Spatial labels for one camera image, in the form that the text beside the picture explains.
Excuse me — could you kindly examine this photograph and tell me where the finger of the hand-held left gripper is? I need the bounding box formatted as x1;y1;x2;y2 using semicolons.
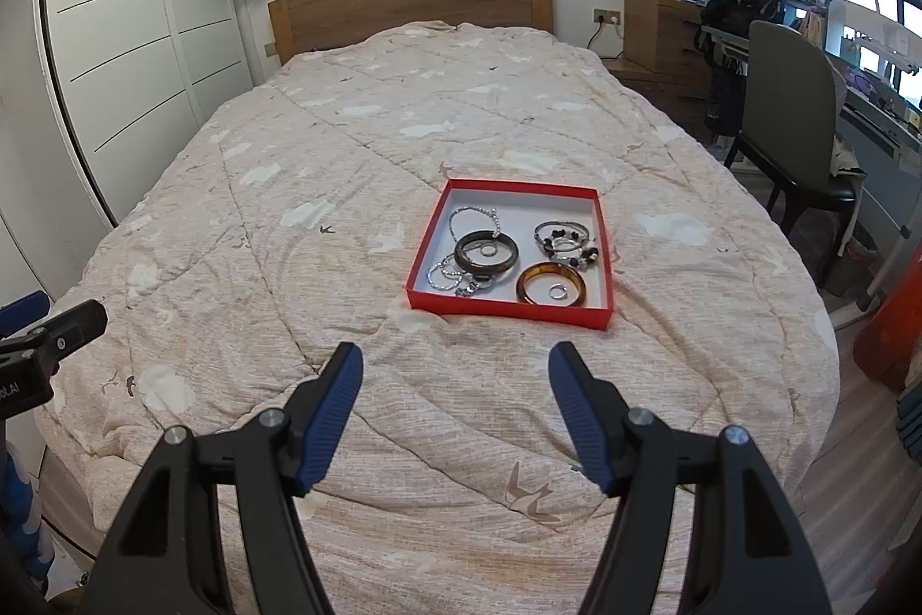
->
0;290;51;339
0;299;109;383

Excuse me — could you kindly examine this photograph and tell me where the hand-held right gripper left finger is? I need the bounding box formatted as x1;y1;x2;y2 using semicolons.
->
79;341;365;615

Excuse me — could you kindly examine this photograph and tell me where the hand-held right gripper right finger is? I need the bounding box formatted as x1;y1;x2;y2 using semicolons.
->
547;340;841;615

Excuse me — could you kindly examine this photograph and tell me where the dark beaded bracelet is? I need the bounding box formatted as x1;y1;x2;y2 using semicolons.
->
538;227;604;269

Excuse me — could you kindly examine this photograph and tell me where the dark brown bangle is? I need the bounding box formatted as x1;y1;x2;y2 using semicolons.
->
454;230;520;280

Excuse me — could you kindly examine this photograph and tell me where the red jewelry box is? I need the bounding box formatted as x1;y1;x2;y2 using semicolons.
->
405;178;615;333

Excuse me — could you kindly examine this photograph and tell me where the silver chain bracelet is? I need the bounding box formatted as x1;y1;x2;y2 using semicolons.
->
447;205;504;246

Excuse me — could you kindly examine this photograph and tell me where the person's left forearm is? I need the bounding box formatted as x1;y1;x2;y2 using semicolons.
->
0;442;56;596

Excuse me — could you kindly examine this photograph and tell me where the amber bangle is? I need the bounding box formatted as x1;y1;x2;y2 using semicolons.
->
516;261;588;307

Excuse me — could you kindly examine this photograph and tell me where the twisted silver bangle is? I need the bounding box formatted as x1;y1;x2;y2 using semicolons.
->
425;254;470;294

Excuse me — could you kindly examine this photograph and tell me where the thin silver bangle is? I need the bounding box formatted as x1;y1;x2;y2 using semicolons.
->
533;216;594;249

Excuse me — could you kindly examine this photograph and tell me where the beige printed blanket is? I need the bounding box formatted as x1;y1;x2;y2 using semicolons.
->
32;20;844;615

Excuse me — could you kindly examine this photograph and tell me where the white wardrobe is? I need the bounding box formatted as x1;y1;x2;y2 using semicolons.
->
0;0;272;317

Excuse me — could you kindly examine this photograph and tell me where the red container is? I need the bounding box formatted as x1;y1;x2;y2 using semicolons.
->
853;239;922;394

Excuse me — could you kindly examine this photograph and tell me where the teal cloth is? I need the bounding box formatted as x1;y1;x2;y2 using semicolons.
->
896;384;922;466

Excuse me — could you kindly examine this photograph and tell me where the grey chair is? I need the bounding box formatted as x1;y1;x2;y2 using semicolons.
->
721;20;870;291

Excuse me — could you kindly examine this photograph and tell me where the wooden dresser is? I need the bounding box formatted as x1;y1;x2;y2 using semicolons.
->
607;0;723;145

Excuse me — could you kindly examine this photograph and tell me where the grey desk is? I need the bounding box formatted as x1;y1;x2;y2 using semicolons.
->
701;20;922;317

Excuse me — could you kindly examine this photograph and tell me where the silver charm bracelet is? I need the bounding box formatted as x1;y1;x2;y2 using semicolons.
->
454;272;498;300

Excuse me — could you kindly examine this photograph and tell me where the black cable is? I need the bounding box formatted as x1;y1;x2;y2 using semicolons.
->
585;20;625;63

